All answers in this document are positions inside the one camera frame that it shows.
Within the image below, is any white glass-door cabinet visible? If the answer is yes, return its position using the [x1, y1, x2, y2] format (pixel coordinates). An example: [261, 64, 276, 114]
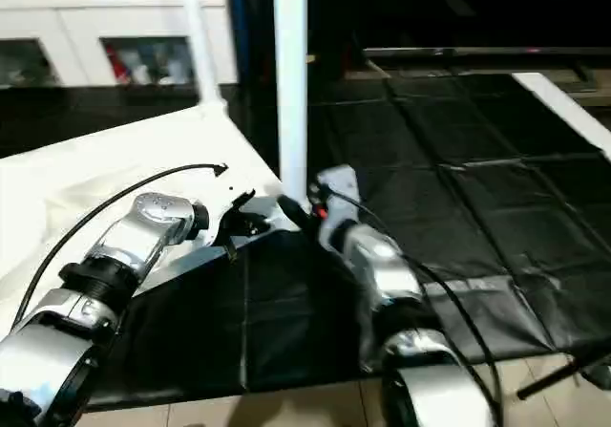
[0, 0, 238, 88]

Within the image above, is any black metal rail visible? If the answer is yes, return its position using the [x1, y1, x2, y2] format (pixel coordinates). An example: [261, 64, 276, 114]
[361, 45, 611, 63]

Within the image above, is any red bottle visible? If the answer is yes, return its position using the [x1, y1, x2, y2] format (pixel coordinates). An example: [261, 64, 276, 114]
[108, 47, 127, 84]

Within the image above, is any black work mat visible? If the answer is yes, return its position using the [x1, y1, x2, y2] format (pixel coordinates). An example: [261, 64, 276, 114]
[0, 64, 611, 411]

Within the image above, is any white plastic table leg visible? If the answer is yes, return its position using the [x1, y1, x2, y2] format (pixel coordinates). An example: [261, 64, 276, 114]
[174, 0, 230, 115]
[271, 0, 312, 208]

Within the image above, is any white plastic table top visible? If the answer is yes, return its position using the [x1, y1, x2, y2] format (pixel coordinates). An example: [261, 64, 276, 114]
[0, 100, 305, 309]

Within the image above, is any white edge strip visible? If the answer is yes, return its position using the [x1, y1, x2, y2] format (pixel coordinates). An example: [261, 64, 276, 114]
[512, 72, 611, 160]

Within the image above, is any black metal stand tube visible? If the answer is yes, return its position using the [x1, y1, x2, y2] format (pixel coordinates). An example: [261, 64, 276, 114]
[516, 349, 611, 401]

